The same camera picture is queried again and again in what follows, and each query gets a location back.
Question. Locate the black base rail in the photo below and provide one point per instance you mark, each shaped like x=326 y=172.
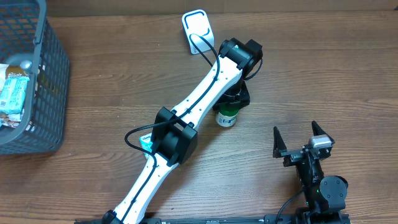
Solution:
x=267 y=219

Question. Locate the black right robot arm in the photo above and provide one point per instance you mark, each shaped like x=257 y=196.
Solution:
x=324 y=195

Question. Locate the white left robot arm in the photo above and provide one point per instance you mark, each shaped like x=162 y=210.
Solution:
x=174 y=134

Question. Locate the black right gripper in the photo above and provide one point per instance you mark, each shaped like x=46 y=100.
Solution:
x=280 y=150

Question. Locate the green lid jar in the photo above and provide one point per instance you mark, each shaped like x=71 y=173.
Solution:
x=226 y=116

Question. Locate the teal tissue pack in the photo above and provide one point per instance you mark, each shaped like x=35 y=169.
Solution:
x=146 y=142

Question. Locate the brown snack packet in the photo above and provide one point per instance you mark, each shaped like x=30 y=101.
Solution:
x=14 y=71

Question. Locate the dark grey plastic basket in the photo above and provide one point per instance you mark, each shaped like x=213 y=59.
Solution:
x=26 y=35

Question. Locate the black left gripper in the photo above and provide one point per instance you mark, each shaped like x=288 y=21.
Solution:
x=242 y=100

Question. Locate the white barcode scanner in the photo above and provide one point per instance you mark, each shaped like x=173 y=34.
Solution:
x=195 y=24

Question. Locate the light blue wipes pack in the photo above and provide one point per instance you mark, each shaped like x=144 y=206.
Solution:
x=13 y=95

